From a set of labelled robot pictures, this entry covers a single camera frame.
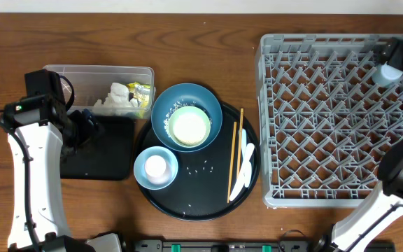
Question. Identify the yellow green snack wrapper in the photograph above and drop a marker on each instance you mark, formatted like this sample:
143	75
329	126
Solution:
140	97

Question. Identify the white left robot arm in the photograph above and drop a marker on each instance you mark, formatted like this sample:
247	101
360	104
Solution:
39	222

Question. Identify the black square waste bin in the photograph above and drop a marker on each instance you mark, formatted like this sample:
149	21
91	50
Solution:
106	157

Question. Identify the white tissue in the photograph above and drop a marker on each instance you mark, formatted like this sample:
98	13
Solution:
118	97

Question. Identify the light green bowl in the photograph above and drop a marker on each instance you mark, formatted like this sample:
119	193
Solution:
181	111

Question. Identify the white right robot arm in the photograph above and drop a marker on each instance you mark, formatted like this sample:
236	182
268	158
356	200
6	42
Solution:
384	204

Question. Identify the round black tray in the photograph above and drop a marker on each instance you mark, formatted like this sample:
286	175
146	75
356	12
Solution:
199	191

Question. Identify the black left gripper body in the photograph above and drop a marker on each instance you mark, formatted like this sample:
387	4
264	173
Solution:
86	128

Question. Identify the wooden chopstick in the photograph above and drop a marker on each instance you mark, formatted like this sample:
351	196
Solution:
238	164
231	163

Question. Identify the black rail with green clips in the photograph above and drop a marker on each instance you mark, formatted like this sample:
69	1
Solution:
204	246

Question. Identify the light blue cup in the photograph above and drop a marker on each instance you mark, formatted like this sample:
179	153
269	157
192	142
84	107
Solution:
386	75

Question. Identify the light blue bowl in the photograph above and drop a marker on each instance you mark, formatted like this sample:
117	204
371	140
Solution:
139	163

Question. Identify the white plastic spoon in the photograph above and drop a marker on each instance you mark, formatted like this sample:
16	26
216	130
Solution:
245	158

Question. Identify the clear plastic waste bin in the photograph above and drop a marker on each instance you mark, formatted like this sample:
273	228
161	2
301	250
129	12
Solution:
88	83

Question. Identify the grey dishwasher rack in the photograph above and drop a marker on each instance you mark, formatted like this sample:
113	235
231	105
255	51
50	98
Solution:
324	123

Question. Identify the dark blue plate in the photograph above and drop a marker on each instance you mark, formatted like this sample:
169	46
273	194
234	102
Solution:
178	96

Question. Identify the white rice heap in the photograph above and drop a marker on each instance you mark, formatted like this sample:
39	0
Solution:
189	129

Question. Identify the pink cup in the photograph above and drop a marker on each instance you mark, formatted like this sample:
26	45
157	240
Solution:
157	169

